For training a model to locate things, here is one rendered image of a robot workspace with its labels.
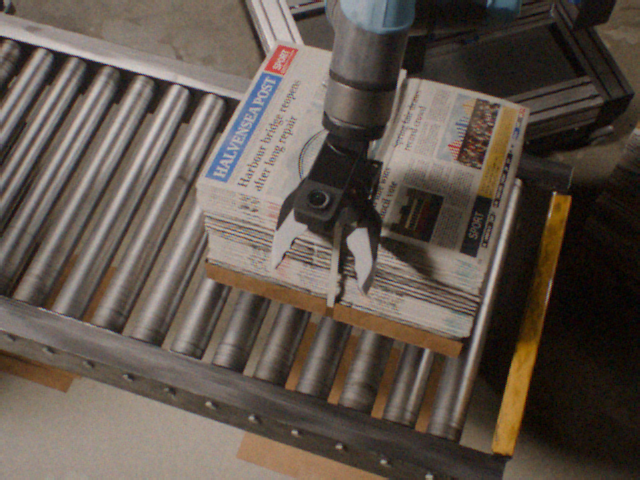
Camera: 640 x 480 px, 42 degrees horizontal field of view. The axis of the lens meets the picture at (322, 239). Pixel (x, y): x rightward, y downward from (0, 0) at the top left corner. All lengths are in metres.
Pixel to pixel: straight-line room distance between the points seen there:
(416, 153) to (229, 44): 1.56
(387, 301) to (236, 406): 0.26
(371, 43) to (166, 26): 1.84
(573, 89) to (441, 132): 1.18
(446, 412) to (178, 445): 0.96
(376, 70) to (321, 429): 0.53
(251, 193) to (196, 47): 1.59
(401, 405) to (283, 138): 0.41
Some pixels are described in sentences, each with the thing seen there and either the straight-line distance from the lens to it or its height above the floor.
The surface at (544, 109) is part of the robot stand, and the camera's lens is 2.23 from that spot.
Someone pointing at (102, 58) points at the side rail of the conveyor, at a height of 0.80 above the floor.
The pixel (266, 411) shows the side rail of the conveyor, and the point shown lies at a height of 0.80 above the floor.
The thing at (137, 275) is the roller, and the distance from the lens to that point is 1.31.
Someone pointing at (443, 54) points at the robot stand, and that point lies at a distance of 2.30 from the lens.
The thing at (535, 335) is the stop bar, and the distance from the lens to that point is 1.25.
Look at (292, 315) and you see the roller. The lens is 1.25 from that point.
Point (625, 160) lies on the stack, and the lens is 1.83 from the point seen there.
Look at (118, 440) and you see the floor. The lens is 2.07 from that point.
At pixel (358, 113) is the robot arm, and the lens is 0.89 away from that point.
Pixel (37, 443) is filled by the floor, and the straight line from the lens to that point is 2.12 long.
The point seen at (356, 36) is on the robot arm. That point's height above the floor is 1.30.
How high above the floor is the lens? 1.95
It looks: 62 degrees down
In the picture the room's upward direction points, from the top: straight up
